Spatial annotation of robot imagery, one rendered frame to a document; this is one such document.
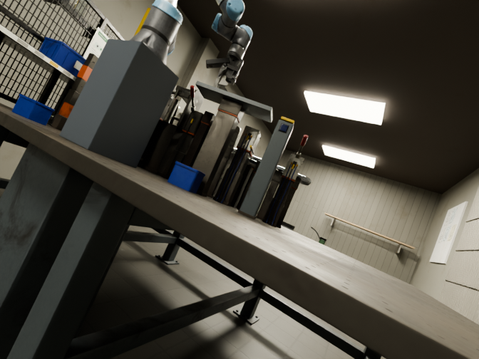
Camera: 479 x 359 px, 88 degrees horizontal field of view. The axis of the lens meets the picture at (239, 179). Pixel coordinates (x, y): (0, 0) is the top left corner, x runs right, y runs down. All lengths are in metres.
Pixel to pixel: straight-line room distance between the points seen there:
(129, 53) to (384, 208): 7.12
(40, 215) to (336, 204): 7.14
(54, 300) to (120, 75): 0.67
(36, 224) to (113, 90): 0.47
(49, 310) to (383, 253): 7.16
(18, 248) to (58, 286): 0.31
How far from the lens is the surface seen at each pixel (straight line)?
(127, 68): 0.97
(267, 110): 1.11
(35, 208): 0.96
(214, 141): 1.13
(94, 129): 0.95
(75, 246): 0.67
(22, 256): 0.96
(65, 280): 0.69
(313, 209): 7.61
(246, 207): 1.05
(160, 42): 1.10
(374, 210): 7.53
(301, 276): 0.33
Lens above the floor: 0.75
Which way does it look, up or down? 4 degrees up
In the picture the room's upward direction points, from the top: 24 degrees clockwise
